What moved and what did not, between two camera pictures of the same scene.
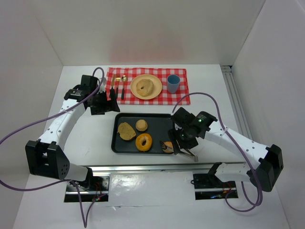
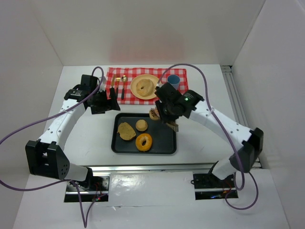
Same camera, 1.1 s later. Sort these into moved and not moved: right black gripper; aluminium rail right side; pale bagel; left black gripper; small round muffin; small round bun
Moved: right black gripper; small round bun
Not moved: small round muffin; aluminium rail right side; pale bagel; left black gripper
